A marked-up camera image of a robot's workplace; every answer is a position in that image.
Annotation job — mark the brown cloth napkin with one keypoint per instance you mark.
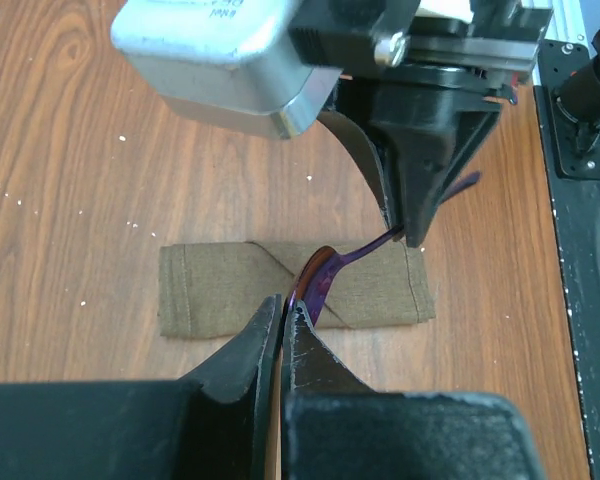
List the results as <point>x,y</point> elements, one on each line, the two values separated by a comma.
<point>209,290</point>

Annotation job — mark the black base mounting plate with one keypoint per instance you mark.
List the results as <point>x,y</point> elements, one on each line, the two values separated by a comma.
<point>574,186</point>

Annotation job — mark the iridescent blue spoon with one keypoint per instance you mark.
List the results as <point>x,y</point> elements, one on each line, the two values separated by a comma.
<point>311,286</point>

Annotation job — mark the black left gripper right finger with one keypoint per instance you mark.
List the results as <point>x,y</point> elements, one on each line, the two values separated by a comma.
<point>334,426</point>

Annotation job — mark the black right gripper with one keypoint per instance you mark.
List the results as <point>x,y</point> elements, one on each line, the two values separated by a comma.
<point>390,42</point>

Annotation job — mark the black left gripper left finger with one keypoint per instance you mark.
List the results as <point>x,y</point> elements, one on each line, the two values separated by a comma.
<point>215,422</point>

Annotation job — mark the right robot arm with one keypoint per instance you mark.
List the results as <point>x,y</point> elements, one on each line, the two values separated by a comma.
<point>422,86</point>

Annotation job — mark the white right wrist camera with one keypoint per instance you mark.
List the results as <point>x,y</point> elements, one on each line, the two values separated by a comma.
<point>230,64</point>

